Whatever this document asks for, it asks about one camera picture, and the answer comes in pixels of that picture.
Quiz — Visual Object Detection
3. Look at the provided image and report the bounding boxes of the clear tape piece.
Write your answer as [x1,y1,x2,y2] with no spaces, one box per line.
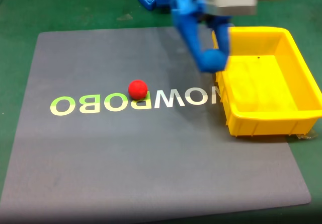
[295,129,318,140]

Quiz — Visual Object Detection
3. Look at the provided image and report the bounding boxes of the silver camera box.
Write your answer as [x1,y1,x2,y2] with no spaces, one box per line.
[204,0,259,16]

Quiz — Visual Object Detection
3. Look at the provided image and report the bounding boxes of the yellow plastic bin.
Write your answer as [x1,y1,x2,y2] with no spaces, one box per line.
[211,26,322,137]

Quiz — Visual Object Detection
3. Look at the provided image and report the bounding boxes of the grey mat with printed letters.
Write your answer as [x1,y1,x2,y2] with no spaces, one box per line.
[0,24,312,222]

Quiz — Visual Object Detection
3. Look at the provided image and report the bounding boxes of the red ball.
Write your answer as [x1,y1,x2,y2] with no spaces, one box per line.
[128,80,148,101]

